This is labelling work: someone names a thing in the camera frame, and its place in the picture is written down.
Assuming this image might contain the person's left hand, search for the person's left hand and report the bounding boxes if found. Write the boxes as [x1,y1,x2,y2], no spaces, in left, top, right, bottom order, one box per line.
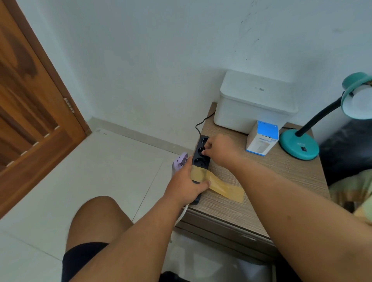
[163,157,211,207]

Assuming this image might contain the person's right hand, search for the person's right hand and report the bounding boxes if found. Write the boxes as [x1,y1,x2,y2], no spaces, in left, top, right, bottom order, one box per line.
[202,134,243,168]

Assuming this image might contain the black power strip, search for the black power strip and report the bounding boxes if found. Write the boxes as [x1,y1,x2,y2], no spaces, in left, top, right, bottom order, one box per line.
[188,135,211,205]

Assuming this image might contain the brown packing tape strip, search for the brown packing tape strip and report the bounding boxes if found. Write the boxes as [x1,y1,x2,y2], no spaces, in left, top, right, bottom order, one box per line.
[190,166,245,203]

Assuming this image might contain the person's left forearm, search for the person's left forearm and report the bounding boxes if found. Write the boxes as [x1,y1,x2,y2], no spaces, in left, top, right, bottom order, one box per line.
[70,193,190,282]

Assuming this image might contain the person's right forearm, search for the person's right forearm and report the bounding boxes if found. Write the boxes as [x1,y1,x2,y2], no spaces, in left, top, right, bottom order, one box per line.
[221,154,372,282]

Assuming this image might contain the blue and white carton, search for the blue and white carton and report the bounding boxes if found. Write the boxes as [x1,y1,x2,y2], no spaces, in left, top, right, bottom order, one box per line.
[246,120,280,157]

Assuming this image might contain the white lidded storage box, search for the white lidded storage box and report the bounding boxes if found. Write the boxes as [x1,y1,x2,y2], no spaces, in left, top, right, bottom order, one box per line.
[213,70,299,136]

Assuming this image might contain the wooden bedside cabinet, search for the wooden bedside cabinet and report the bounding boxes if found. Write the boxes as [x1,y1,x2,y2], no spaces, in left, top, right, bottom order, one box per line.
[174,102,332,263]

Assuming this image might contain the teal gooseneck desk lamp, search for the teal gooseneck desk lamp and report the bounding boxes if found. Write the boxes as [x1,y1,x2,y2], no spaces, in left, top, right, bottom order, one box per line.
[279,72,372,161]

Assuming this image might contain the person's left leg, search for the person's left leg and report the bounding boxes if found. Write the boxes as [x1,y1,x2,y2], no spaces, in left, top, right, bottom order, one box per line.
[65,196,134,254]

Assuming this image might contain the dark bed mattress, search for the dark bed mattress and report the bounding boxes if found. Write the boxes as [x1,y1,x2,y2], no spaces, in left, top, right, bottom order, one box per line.
[318,119,372,187]

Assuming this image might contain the black shorts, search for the black shorts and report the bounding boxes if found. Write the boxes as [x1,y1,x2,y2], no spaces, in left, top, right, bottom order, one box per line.
[61,242,186,282]

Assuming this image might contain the yellow green patterned pillow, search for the yellow green patterned pillow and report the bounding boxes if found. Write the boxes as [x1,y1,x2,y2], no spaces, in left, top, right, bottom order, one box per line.
[328,170,372,225]

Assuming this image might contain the brown wooden door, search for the brown wooden door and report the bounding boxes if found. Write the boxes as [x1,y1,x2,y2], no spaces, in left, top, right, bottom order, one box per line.
[0,0,92,219]

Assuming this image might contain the black power strip cable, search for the black power strip cable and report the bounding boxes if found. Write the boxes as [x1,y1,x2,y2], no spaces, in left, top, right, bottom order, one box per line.
[195,112,216,137]

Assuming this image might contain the white cable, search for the white cable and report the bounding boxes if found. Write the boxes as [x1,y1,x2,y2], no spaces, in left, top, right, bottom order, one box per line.
[174,204,190,228]

